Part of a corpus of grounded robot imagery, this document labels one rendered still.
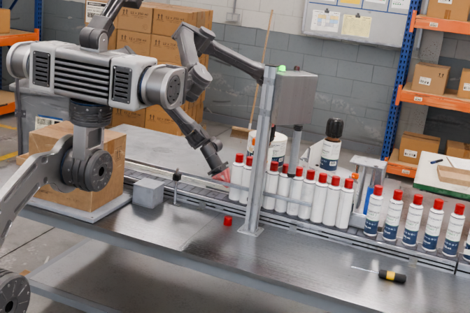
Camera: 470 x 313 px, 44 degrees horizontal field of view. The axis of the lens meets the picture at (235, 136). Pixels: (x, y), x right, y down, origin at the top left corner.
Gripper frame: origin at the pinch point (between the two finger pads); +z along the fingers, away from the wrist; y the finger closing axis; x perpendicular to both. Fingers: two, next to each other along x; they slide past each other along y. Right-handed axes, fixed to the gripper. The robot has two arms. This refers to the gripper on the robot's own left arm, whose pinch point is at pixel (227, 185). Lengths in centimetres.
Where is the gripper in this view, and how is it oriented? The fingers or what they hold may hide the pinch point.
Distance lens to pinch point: 250.9
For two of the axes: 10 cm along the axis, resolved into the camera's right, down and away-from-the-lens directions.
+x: -7.9, 4.4, 4.2
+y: 3.7, -2.2, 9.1
